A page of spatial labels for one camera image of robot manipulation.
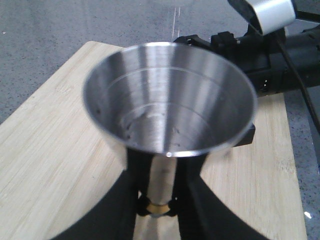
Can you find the silver double jigger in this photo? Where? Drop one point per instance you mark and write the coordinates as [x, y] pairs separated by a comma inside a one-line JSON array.
[[165, 97]]

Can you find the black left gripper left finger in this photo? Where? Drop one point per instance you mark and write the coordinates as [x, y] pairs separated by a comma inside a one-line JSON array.
[[114, 216]]

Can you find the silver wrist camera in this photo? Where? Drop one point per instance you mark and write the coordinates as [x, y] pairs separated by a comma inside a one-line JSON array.
[[265, 16]]

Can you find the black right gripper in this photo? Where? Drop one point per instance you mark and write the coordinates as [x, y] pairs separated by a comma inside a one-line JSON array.
[[261, 60]]

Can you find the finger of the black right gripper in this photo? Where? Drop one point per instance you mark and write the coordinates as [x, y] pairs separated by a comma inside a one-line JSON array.
[[195, 41]]

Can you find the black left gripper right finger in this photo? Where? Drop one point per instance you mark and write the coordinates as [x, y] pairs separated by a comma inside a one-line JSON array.
[[201, 215]]

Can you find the wooden cutting board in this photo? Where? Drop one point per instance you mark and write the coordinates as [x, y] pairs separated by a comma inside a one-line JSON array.
[[55, 166]]

